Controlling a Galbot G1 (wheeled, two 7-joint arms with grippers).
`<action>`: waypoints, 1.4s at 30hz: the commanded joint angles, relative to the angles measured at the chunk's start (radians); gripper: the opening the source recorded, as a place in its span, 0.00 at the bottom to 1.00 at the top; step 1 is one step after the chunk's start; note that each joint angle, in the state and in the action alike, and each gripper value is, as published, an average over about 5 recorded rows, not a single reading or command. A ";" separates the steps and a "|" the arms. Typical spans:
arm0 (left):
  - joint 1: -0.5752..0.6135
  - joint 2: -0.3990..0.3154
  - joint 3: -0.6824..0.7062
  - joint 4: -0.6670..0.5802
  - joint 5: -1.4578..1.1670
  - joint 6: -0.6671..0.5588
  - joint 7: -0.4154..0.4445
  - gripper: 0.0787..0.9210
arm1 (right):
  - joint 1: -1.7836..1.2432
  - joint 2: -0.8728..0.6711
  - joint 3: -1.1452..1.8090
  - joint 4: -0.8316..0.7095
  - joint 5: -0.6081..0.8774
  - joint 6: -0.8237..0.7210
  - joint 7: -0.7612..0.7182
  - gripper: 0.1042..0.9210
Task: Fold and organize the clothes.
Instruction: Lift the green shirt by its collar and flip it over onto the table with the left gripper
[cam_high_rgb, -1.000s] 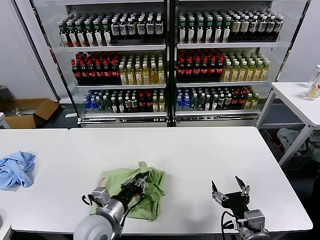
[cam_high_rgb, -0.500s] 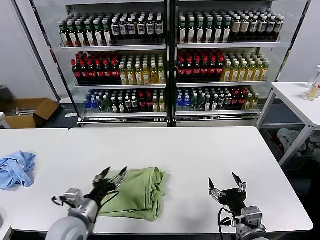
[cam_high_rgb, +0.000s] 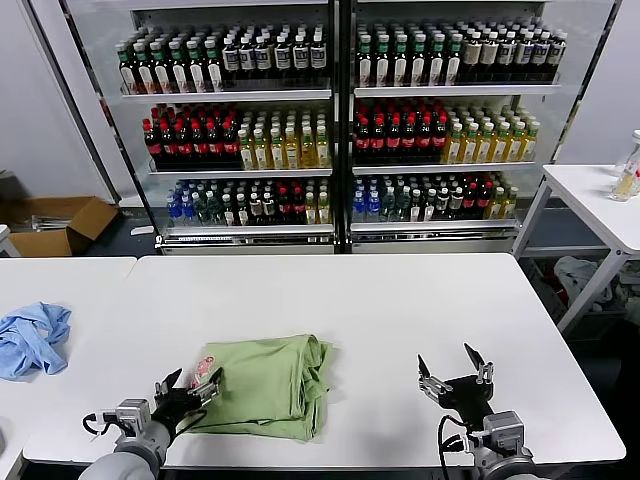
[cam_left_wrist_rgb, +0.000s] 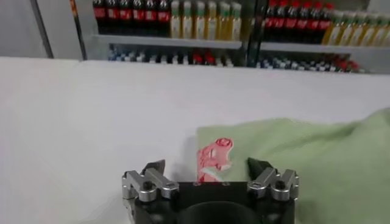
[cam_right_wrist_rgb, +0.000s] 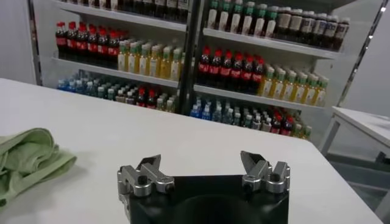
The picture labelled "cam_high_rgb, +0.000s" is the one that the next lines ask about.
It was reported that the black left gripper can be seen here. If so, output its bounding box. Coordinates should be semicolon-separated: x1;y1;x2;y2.
152;367;224;432

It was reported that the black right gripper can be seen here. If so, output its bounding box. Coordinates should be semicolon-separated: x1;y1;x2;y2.
417;342;497;427

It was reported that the light green t-shirt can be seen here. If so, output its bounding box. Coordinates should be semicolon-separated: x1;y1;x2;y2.
174;333;337;444

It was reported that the dark plastic laundry crate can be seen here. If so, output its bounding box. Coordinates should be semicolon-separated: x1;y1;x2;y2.
519;257;640;344

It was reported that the glass door beverage cooler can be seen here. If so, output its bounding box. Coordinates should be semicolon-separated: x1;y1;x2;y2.
29;0;346;256
339;0;624;256

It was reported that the white metal cooler shelf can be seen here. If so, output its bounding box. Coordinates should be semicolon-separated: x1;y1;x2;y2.
148;167;334;178
350;217;517;232
119;88;333;105
353;83;563;98
352;160;537;175
162;223;335;236

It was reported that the crumpled white garment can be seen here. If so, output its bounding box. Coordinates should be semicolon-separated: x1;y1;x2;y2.
552;255;615;305

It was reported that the crumpled light blue garment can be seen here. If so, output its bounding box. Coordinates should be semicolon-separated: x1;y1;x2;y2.
0;301;73;381

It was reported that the open brown cardboard box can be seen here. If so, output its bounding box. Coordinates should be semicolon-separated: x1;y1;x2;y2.
0;195;120;258

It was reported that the crumpled grey green garment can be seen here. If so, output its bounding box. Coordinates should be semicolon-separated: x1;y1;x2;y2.
607;269;640;307

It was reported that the bundle of metal rods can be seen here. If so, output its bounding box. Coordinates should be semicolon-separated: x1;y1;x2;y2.
30;213;69;232

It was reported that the white side table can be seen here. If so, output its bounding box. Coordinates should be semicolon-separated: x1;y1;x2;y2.
512;163;640;336

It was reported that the white stool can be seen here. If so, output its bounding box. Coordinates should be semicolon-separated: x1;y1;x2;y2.
0;224;22;258

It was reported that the clear glass bottle white cap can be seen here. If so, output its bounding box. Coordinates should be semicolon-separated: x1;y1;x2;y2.
608;128;640;202

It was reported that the dark grey box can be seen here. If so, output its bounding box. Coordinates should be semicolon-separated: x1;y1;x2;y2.
0;169;24;201

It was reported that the white cap dark drink bottle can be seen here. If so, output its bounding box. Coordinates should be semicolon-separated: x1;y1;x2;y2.
515;30;534;80
309;31;329;80
292;32;311;80
273;33;293;81
531;30;550;79
548;30;568;79
497;30;517;80
255;34;274;81
221;35;241;81
238;35;258;81

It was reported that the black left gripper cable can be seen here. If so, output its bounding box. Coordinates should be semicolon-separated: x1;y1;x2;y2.
172;409;207;434

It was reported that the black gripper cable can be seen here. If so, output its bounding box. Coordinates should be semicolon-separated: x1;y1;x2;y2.
172;409;207;434
437;413;476;480

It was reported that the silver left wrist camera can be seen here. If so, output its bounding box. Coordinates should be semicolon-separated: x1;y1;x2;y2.
114;398;152;437

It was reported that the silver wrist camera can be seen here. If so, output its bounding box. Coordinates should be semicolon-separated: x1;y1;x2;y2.
481;410;526;451
114;398;152;437

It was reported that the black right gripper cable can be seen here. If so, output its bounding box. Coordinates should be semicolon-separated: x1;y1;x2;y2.
437;413;476;480

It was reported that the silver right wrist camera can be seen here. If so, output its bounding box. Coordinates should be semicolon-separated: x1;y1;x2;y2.
481;410;526;451

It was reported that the thin black looped camera cable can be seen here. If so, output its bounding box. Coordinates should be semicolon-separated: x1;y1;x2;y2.
82;412;119;437

